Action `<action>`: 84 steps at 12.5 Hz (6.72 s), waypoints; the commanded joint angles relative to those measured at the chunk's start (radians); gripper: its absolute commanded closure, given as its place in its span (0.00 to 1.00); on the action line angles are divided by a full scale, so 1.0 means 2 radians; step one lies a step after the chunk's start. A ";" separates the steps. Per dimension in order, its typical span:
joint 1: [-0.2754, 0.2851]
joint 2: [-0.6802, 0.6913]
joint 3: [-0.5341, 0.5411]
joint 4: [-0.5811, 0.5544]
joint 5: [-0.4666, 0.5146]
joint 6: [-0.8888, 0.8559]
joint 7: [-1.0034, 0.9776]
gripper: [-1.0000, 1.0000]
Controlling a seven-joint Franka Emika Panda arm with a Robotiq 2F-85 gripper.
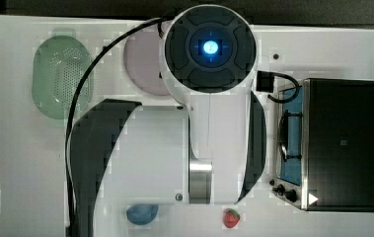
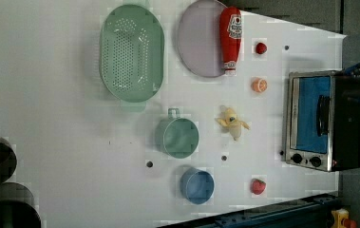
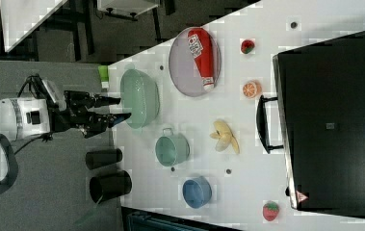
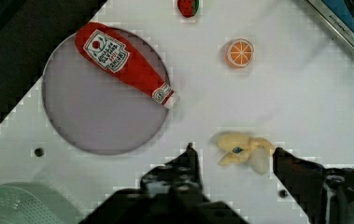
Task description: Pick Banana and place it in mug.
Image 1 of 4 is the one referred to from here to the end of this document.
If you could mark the lilac round plate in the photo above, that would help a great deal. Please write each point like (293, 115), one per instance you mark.
(141, 61)

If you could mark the black toaster oven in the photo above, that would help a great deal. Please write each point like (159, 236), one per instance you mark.
(325, 146)

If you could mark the red toy strawberry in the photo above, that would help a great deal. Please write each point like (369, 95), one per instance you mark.
(231, 218)

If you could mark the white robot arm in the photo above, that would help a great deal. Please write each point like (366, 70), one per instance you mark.
(207, 147)

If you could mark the blue bowl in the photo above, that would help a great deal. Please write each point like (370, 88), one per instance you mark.
(142, 214)

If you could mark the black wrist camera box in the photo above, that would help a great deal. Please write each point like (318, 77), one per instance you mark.
(265, 81)

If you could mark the green perforated colander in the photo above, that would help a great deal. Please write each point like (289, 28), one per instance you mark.
(59, 64)

